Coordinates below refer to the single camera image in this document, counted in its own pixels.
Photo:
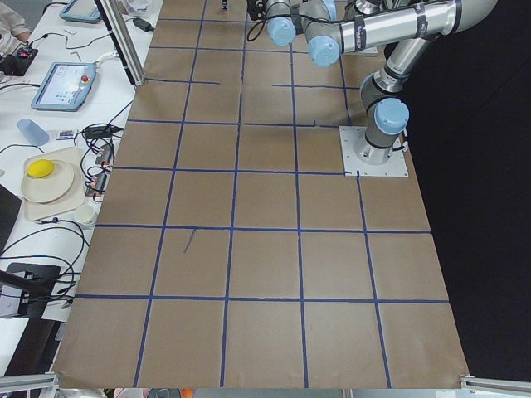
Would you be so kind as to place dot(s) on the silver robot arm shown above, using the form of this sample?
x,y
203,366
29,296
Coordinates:
x,y
284,20
411,29

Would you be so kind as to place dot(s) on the person at desk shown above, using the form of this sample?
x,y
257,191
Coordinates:
x,y
14,30

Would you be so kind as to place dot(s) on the yellow lemon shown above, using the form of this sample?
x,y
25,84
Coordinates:
x,y
40,168

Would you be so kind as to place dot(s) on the beige tray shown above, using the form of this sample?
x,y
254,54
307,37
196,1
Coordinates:
x,y
74,197

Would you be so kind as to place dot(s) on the aluminium frame post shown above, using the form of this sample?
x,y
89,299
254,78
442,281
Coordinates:
x,y
119,34

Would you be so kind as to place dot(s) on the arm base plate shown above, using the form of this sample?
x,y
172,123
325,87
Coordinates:
x,y
360,159

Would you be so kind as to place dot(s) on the blue teach pendant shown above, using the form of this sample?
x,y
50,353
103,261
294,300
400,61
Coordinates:
x,y
83,11
65,87

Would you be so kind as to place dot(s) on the translucent blue cup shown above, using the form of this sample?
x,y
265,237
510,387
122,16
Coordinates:
x,y
34,133

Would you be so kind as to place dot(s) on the black power adapter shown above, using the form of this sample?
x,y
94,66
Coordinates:
x,y
143,25

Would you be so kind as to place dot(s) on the beige plate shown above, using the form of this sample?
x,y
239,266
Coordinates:
x,y
51,188

